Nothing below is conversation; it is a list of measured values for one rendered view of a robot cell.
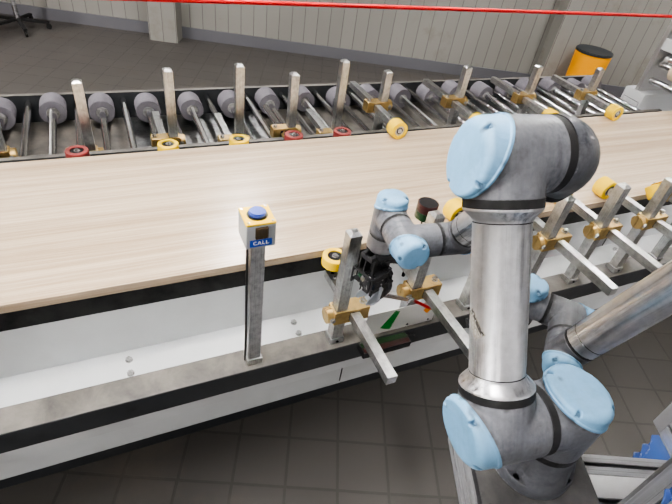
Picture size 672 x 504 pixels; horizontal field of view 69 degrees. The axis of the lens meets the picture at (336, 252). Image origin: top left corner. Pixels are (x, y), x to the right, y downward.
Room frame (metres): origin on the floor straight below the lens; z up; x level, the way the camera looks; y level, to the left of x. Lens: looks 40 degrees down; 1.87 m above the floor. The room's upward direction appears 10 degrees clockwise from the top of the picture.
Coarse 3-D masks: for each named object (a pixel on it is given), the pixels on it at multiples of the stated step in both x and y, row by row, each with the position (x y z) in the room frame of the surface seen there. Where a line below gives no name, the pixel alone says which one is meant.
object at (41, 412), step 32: (576, 288) 1.46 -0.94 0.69; (288, 352) 0.92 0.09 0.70; (320, 352) 0.94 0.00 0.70; (352, 352) 1.00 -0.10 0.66; (128, 384) 0.73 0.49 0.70; (160, 384) 0.74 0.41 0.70; (192, 384) 0.76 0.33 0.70; (224, 384) 0.80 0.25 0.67; (256, 384) 0.84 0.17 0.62; (0, 416) 0.58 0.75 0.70; (32, 416) 0.59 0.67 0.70; (64, 416) 0.61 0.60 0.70; (96, 416) 0.64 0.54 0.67; (128, 416) 0.67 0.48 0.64; (0, 448) 0.53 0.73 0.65
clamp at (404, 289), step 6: (426, 276) 1.17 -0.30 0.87; (432, 276) 1.18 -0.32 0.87; (426, 282) 1.14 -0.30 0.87; (432, 282) 1.15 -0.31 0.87; (438, 282) 1.15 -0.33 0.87; (402, 288) 1.10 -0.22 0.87; (408, 288) 1.10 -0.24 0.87; (420, 288) 1.11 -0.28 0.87; (426, 288) 1.12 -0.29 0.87; (432, 288) 1.13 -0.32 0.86; (438, 288) 1.14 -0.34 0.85; (402, 294) 1.09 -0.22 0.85; (408, 294) 1.09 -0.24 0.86; (414, 294) 1.10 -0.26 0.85; (420, 294) 1.11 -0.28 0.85; (438, 294) 1.15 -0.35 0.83
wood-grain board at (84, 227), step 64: (448, 128) 2.25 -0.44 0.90; (640, 128) 2.68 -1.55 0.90; (0, 192) 1.19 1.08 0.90; (64, 192) 1.25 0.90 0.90; (128, 192) 1.31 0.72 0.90; (192, 192) 1.37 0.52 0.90; (256, 192) 1.43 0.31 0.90; (320, 192) 1.50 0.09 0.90; (448, 192) 1.66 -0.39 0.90; (576, 192) 1.83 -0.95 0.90; (640, 192) 1.92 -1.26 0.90; (0, 256) 0.92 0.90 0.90; (64, 256) 0.96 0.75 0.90; (128, 256) 1.00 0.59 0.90; (192, 256) 1.05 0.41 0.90; (320, 256) 1.18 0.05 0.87
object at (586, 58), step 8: (576, 48) 5.57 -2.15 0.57; (584, 48) 5.57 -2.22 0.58; (592, 48) 5.62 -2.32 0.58; (600, 48) 5.68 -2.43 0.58; (576, 56) 5.52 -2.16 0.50; (584, 56) 5.45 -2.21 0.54; (592, 56) 5.41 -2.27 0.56; (600, 56) 5.39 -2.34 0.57; (608, 56) 5.42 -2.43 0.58; (576, 64) 5.49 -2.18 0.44; (584, 64) 5.43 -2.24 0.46; (592, 64) 5.40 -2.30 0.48; (600, 64) 5.41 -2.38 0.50; (568, 72) 5.56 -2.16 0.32; (576, 72) 5.46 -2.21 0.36; (584, 72) 5.42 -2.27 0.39; (592, 72) 5.41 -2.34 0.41
